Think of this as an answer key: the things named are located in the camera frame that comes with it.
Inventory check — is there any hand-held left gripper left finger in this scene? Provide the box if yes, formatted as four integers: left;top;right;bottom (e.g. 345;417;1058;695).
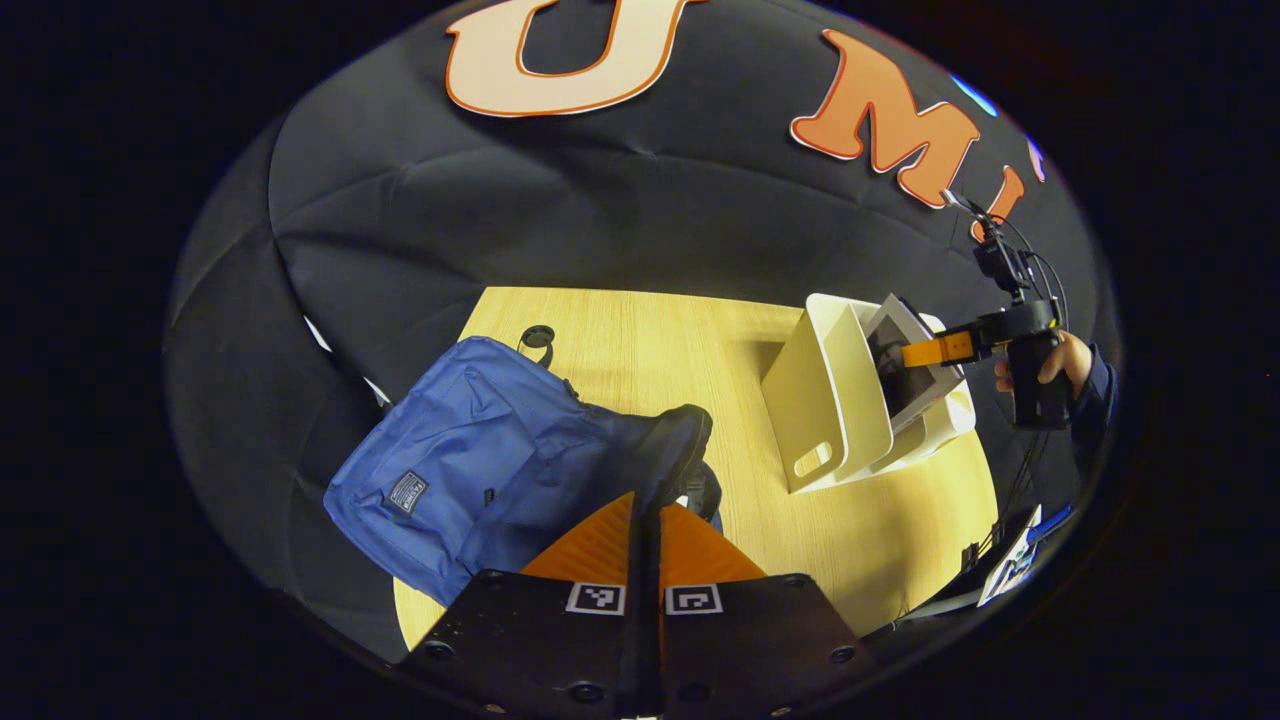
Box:
397;490;646;719

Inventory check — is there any blue schoolbag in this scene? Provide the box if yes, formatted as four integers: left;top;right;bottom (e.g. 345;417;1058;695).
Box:
322;325;726;609

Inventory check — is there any white plastic bookshelf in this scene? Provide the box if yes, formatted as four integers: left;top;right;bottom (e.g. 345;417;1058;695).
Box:
760;292;978;496

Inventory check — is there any white blue printed card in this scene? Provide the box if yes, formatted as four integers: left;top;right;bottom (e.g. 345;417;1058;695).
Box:
975;503;1074;609

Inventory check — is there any black backdrop cloth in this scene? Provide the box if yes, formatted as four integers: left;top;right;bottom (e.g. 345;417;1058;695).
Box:
268;0;1106;501

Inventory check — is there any black quilted side cloth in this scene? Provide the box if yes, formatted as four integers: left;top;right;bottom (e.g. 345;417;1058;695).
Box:
163;110;403;661

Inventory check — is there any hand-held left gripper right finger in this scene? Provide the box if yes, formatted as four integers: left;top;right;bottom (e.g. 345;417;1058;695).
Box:
655;500;867;719

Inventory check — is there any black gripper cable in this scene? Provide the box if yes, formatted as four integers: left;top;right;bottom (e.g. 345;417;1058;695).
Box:
998;215;1073;521

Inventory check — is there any white spine book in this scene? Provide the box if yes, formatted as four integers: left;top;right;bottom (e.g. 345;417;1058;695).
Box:
862;293;968;433

